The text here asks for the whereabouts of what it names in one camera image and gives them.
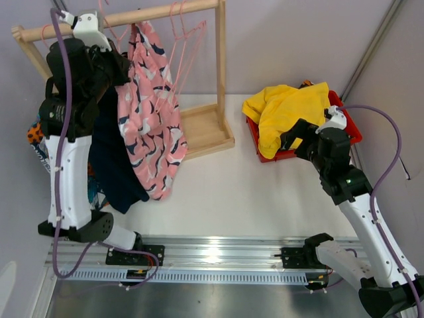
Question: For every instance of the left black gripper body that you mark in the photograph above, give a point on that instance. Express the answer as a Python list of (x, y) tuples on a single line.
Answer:
[(114, 72)]

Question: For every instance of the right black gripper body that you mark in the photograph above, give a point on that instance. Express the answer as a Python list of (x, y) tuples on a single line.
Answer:
[(305, 131)]

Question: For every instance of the yellow shorts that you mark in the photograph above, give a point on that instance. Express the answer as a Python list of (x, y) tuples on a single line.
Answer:
[(276, 109)]

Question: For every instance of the orange black camouflage shorts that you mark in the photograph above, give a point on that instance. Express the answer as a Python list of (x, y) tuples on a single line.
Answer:
[(306, 83)]

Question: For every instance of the pink patterned shorts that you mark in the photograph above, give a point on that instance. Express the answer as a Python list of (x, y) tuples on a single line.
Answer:
[(149, 115)]

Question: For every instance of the pink hanger of yellow shorts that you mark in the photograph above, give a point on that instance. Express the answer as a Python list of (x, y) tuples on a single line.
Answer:
[(175, 59)]

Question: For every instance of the pink hanger of camouflage shorts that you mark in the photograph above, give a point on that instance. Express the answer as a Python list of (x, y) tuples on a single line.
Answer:
[(190, 39)]

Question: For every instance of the navy blue shorts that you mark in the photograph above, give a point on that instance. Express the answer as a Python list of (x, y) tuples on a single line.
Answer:
[(111, 179)]

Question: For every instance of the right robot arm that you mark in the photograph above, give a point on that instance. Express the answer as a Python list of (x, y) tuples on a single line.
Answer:
[(388, 283)]

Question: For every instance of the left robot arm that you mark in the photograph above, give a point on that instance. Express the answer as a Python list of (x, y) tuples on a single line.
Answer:
[(81, 75)]

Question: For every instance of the blue orange patterned shorts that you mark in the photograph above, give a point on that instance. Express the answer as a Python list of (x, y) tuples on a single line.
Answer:
[(37, 141)]

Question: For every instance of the red plastic bin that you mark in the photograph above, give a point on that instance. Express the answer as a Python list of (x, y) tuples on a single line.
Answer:
[(351, 129)]

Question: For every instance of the wooden clothes rack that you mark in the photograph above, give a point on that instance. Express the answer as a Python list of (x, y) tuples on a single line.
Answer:
[(206, 127)]

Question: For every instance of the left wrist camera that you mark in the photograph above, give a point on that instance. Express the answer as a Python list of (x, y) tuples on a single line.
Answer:
[(88, 27)]

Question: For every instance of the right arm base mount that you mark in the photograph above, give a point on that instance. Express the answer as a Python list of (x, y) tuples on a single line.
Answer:
[(304, 257)]

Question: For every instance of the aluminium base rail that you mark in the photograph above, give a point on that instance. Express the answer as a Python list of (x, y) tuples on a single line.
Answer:
[(204, 260)]

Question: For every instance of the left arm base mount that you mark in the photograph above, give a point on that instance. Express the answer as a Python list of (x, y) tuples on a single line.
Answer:
[(117, 258)]

